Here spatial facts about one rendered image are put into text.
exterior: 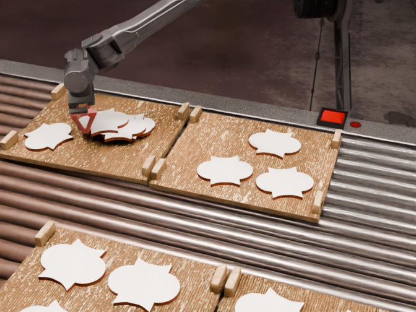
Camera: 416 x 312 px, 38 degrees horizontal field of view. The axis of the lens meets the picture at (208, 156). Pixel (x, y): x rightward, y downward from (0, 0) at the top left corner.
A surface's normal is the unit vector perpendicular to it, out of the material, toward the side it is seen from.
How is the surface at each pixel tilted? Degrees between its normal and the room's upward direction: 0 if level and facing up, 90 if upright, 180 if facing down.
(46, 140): 0
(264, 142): 0
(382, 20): 0
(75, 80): 90
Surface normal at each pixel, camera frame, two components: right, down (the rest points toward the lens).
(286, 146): 0.00, -0.81
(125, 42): 0.38, 0.44
